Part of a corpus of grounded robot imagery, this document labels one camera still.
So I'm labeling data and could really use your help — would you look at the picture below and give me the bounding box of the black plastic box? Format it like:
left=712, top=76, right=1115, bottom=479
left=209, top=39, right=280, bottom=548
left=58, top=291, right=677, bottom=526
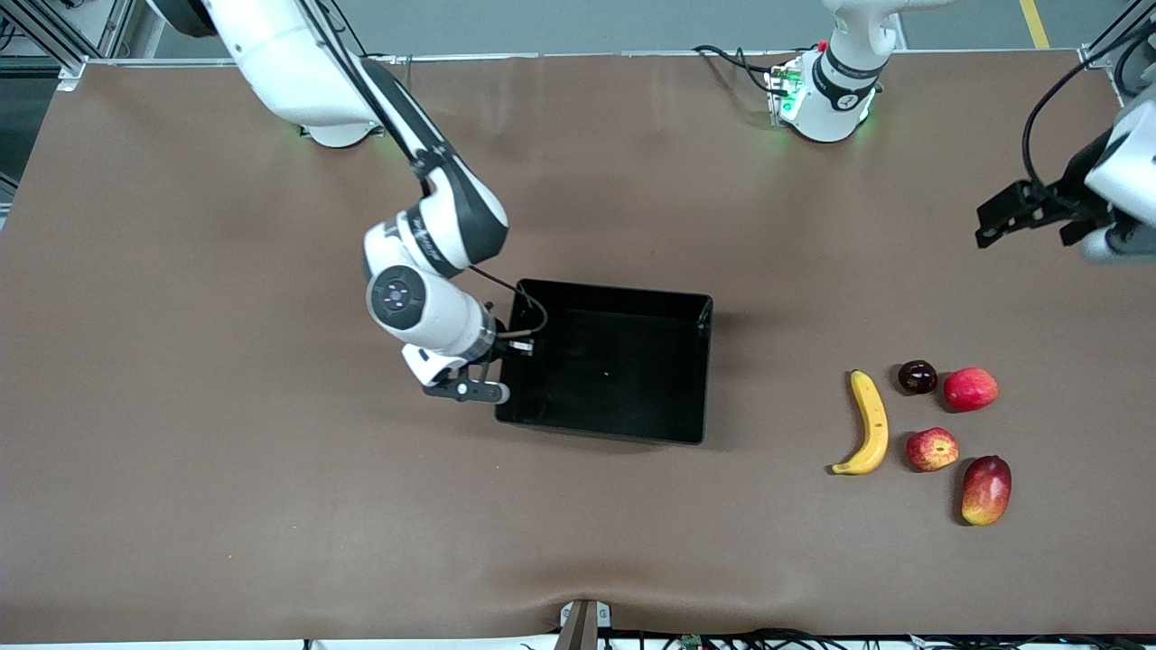
left=494, top=278, right=714, bottom=446

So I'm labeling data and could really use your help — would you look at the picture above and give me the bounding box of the plain red apple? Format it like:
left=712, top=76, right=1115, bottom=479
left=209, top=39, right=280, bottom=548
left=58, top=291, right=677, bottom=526
left=943, top=367, right=1000, bottom=413

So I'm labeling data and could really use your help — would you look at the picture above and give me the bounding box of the red yellow speckled apple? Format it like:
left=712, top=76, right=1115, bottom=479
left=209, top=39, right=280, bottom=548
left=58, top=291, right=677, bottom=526
left=906, top=427, right=960, bottom=473

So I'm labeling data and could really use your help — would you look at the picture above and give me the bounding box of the yellow banana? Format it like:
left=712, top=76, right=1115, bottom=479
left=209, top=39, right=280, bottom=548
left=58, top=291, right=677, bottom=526
left=831, top=370, right=890, bottom=476

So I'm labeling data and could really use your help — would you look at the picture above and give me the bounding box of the yellow floor tape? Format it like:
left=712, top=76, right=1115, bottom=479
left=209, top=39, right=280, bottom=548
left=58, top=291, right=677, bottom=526
left=1019, top=0, right=1051, bottom=49

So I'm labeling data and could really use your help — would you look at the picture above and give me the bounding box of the smooth table cover mat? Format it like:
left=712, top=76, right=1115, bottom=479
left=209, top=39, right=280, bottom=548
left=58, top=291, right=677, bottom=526
left=0, top=50, right=1156, bottom=644

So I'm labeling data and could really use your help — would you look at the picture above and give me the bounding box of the red yellow mango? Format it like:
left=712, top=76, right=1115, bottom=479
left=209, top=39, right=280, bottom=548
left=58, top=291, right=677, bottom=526
left=961, top=455, right=1012, bottom=527

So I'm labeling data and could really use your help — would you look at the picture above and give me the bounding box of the aluminium frame post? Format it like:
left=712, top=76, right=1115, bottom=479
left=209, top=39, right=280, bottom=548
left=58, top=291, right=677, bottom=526
left=1077, top=0, right=1156, bottom=71
left=0, top=0, right=136, bottom=91

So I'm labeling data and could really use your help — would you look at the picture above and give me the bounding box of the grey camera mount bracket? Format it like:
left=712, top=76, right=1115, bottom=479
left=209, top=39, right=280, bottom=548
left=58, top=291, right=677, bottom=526
left=555, top=599, right=613, bottom=650

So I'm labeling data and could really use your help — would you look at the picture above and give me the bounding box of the black arm base power cable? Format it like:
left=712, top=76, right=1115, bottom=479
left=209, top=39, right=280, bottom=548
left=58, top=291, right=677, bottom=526
left=693, top=44, right=779, bottom=93

